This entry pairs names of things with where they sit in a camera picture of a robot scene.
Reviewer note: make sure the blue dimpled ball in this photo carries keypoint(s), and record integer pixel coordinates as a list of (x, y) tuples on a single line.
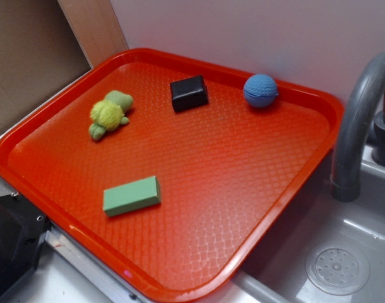
[(260, 90)]

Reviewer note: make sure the red plastic tray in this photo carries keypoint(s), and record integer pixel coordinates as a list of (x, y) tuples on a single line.
[(226, 170)]

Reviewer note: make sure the black rectangular block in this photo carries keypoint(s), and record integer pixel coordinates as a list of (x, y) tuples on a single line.
[(188, 93)]

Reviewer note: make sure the green rectangular block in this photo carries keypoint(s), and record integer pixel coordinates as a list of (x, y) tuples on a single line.
[(132, 196)]

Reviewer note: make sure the green yellow plush turtle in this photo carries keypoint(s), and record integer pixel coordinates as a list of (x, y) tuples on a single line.
[(110, 113)]

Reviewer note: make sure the grey toy faucet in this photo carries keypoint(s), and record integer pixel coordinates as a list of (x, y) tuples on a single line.
[(365, 101)]

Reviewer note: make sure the wooden board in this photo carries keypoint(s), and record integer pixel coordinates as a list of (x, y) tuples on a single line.
[(96, 28)]

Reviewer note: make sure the grey toy sink basin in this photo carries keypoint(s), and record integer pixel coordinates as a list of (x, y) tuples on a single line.
[(320, 249)]

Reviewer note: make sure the brown cardboard panel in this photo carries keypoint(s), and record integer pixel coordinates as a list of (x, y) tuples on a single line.
[(39, 55)]

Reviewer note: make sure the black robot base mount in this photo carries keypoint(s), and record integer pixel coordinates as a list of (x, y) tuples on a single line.
[(22, 233)]

